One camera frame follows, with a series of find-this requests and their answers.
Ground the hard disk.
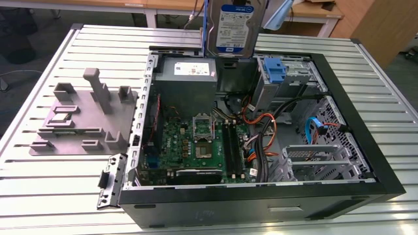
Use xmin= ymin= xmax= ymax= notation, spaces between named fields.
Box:
xmin=201 ymin=0 xmax=268 ymax=59

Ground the silver disk bay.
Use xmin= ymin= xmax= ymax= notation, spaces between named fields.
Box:
xmin=280 ymin=144 xmax=376 ymax=183

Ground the grey parts rack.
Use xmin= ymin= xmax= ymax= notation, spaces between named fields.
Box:
xmin=28 ymin=68 xmax=140 ymax=156

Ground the green motherboard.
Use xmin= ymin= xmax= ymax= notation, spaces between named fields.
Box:
xmin=139 ymin=115 xmax=259 ymax=186

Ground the blue data wire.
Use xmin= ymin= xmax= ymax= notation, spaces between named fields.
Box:
xmin=306 ymin=117 xmax=323 ymax=145

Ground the silver CPU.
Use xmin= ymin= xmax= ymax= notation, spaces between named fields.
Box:
xmin=52 ymin=113 xmax=73 ymax=123

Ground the black graphics card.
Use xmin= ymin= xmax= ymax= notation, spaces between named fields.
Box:
xmin=168 ymin=167 xmax=224 ymax=186

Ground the metal socket cover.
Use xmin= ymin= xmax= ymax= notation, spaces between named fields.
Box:
xmin=192 ymin=114 xmax=216 ymax=142

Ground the brown wooden cabinet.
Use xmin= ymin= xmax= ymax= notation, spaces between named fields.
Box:
xmin=328 ymin=0 xmax=418 ymax=71

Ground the thick black wrist cable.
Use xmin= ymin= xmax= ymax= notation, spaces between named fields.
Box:
xmin=181 ymin=0 xmax=209 ymax=31

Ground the wooden desk white frame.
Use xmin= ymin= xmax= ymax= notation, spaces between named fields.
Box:
xmin=155 ymin=0 xmax=346 ymax=38
xmin=0 ymin=0 xmax=157 ymax=28

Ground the CPU socket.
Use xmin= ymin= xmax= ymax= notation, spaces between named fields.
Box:
xmin=195 ymin=141 xmax=215 ymax=160

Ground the black RAM slot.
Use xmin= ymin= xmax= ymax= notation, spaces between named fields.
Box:
xmin=221 ymin=119 xmax=239 ymax=181

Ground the silver optical drive cage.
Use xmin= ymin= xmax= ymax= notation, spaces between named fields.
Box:
xmin=252 ymin=57 xmax=327 ymax=112

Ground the orange wire bundle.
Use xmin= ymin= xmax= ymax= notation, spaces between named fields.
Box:
xmin=240 ymin=112 xmax=278 ymax=164

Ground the black cable bundle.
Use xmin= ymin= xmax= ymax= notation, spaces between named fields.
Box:
xmin=253 ymin=93 xmax=328 ymax=183

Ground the grey power supply unit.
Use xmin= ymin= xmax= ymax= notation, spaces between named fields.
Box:
xmin=152 ymin=57 xmax=219 ymax=115

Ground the blue drive latch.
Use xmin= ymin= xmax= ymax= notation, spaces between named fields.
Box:
xmin=264 ymin=58 xmax=287 ymax=84

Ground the black open PC case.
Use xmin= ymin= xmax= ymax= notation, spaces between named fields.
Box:
xmin=96 ymin=45 xmax=407 ymax=230

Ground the red black power wire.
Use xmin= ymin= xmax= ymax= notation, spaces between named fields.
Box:
xmin=318 ymin=122 xmax=352 ymax=135

